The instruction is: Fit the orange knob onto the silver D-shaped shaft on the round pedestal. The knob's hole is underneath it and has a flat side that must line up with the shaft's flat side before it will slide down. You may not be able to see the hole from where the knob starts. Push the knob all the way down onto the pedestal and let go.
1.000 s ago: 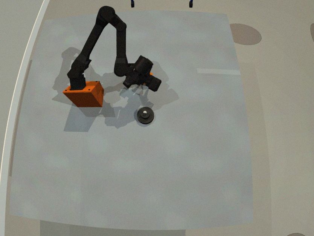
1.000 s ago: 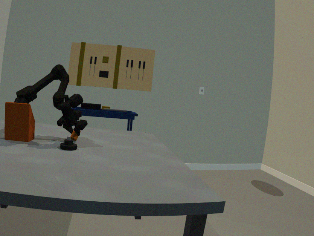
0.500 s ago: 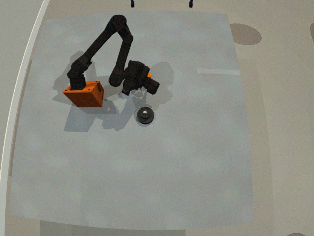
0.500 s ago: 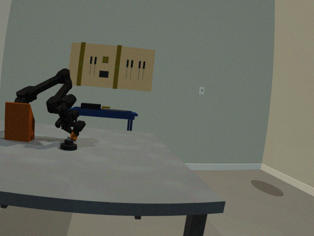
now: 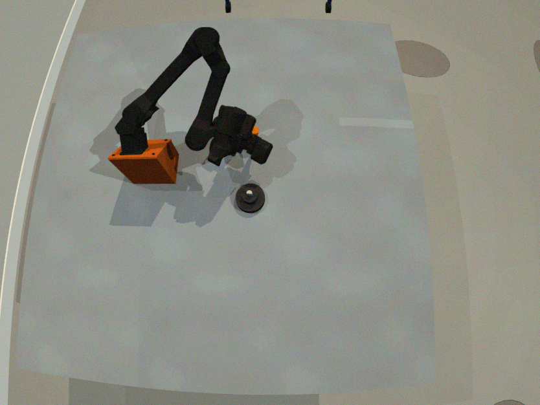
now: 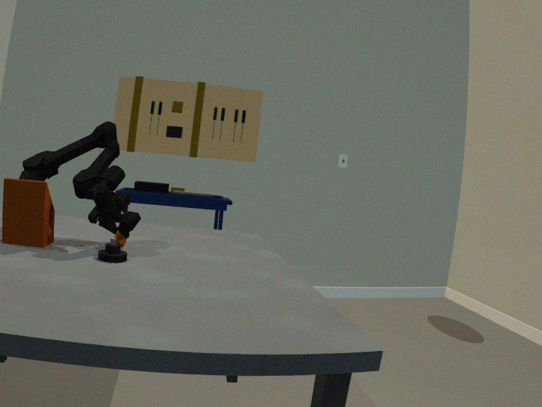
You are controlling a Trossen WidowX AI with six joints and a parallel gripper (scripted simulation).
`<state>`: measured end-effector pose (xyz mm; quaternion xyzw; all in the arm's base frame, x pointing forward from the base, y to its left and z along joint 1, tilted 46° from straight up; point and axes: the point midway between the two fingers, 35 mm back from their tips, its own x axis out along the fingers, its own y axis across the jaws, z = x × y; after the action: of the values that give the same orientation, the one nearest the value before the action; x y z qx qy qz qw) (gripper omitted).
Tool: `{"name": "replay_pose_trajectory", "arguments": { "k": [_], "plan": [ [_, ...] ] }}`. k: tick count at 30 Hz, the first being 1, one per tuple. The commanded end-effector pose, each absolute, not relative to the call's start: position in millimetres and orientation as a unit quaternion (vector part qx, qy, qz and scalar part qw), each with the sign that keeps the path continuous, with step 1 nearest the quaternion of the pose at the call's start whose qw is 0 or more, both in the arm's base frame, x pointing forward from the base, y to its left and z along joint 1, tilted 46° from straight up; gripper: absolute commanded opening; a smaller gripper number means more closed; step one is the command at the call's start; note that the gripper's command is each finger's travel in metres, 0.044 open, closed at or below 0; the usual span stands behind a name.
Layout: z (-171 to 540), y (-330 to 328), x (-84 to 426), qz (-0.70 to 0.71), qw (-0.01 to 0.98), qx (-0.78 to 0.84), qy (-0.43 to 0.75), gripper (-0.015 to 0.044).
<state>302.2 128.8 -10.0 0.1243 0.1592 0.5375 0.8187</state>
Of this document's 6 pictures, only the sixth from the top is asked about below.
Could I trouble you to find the orange knob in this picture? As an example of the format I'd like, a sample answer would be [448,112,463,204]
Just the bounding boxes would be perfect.
[114,230,127,246]

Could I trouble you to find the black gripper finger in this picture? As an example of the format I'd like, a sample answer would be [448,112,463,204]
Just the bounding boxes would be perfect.
[98,222,117,234]
[117,225,130,238]

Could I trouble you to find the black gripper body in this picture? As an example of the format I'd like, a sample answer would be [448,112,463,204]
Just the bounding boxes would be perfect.
[88,198,141,231]

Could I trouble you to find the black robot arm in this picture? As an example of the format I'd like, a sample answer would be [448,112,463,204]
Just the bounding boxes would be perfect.
[19,121,130,213]

